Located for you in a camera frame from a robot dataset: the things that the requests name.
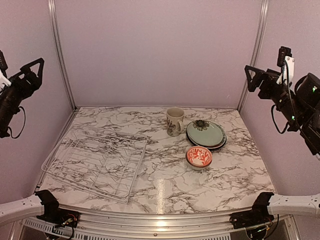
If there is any front aluminium rail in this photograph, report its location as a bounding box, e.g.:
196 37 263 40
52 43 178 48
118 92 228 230
14 207 301 240

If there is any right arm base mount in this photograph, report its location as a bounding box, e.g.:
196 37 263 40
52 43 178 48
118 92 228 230
229 192 275 229

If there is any left aluminium frame post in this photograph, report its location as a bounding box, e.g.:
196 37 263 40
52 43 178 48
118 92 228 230
48 0 77 111

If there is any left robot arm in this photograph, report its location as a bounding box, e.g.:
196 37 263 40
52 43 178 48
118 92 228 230
0 56 64 226

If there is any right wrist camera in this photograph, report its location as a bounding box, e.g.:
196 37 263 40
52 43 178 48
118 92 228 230
276 46 295 85

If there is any white red small bowl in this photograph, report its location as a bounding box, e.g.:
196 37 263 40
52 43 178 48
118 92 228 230
185 146 213 166

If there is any right aluminium frame post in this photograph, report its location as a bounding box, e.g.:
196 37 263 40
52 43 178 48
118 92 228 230
237 0 270 113

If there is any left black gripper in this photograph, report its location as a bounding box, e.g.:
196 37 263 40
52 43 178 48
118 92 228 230
0 57 45 133

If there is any aluminium frame post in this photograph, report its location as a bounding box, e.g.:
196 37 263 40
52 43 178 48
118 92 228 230
48 0 77 111
237 0 270 113

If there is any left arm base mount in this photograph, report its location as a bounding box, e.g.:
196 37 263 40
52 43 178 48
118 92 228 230
34 189 80 228

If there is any small pale green cup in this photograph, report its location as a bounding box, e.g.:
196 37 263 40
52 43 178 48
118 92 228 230
186 160 212 171

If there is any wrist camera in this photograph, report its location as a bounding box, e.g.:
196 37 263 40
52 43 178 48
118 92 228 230
0 50 12 90
276 46 295 85

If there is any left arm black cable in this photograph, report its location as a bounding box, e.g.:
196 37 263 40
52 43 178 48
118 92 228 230
7 106 26 140

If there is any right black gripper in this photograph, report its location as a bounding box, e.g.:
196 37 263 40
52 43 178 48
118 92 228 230
245 64 308 128

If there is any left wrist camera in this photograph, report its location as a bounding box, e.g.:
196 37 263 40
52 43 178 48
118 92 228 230
0 50 12 90

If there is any white wire dish rack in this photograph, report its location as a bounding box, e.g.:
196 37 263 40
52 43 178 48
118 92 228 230
41 124 148 204

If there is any large white plate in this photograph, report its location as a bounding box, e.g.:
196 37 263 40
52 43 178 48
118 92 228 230
187 124 226 149

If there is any patterned beige tall cup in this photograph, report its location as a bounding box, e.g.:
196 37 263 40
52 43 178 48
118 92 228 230
166 107 185 137

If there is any pale green plate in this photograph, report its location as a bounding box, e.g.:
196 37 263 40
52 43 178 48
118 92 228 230
186 120 225 147

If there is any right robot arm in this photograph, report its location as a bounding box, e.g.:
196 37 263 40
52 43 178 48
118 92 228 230
230 65 320 227

